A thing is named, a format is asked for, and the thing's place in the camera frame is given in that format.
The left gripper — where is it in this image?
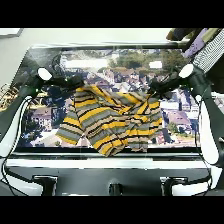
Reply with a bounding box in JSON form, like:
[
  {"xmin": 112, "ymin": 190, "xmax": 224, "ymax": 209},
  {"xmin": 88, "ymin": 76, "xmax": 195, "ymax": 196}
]
[{"xmin": 65, "ymin": 75, "xmax": 86, "ymax": 91}]

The silver frame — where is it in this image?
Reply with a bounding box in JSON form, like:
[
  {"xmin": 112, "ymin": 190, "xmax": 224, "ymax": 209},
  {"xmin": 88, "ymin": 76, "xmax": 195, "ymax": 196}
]
[{"xmin": 0, "ymin": 151, "xmax": 224, "ymax": 197}]

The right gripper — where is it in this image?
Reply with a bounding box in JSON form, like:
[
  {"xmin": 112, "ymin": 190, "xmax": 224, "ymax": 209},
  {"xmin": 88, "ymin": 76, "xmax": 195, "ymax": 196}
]
[{"xmin": 147, "ymin": 79, "xmax": 169, "ymax": 96}]

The olive garment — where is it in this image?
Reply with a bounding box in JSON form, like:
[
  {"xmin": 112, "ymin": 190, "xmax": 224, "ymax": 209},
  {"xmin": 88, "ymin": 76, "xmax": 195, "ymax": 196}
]
[{"xmin": 200, "ymin": 28, "xmax": 222, "ymax": 45}]

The dark brown garment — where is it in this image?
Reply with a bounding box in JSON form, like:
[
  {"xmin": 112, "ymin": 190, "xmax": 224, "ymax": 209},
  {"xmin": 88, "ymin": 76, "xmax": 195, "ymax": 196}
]
[{"xmin": 165, "ymin": 28, "xmax": 203, "ymax": 43}]

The purple garment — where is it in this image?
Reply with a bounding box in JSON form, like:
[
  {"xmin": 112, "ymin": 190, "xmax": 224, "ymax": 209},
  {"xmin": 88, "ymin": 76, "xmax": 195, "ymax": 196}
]
[{"xmin": 182, "ymin": 32, "xmax": 210, "ymax": 60}]

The yellow grey striped shirt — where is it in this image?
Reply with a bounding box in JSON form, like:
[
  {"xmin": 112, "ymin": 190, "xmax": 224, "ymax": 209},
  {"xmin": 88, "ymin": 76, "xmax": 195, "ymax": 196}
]
[{"xmin": 55, "ymin": 83, "xmax": 164, "ymax": 158}]

